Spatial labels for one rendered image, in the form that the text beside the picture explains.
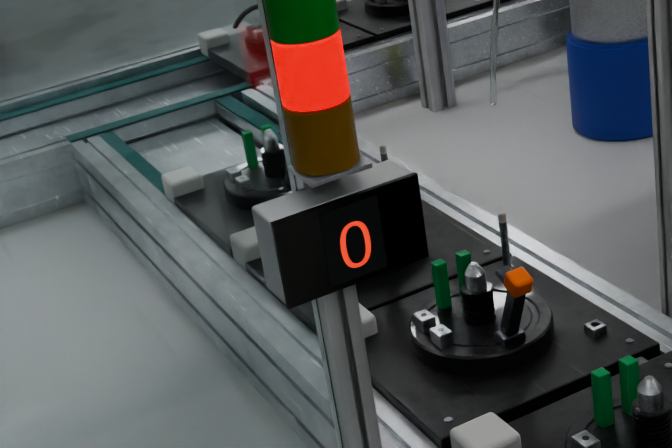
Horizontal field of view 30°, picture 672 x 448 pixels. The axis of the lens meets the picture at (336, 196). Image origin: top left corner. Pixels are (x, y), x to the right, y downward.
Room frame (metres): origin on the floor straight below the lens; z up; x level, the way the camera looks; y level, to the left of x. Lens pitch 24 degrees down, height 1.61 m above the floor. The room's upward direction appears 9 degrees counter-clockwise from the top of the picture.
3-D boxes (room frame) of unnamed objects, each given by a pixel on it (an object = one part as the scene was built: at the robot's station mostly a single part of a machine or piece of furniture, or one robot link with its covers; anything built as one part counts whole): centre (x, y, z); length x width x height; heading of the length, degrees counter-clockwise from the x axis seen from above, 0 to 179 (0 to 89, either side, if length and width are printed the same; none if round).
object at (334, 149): (0.86, 0.00, 1.28); 0.05 x 0.05 x 0.05
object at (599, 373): (0.86, -0.19, 1.01); 0.01 x 0.01 x 0.05; 23
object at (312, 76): (0.86, 0.00, 1.33); 0.05 x 0.05 x 0.05
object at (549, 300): (1.06, -0.12, 1.01); 0.24 x 0.24 x 0.13; 23
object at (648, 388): (0.82, -0.22, 1.04); 0.02 x 0.02 x 0.03
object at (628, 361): (0.87, -0.21, 1.01); 0.01 x 0.01 x 0.05; 23
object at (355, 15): (2.26, -0.18, 1.01); 0.24 x 0.24 x 0.13; 23
